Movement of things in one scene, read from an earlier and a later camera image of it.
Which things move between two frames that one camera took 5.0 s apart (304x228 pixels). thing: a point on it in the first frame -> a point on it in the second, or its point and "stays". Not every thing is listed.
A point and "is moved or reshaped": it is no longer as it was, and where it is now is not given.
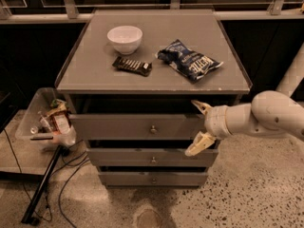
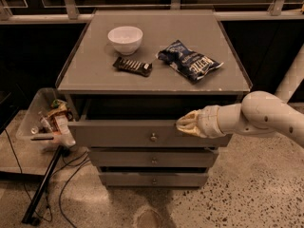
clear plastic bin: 45,124 stays
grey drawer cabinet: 129,78 stays
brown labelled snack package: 61,119 stays
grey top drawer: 137,126 is moved or reshaped
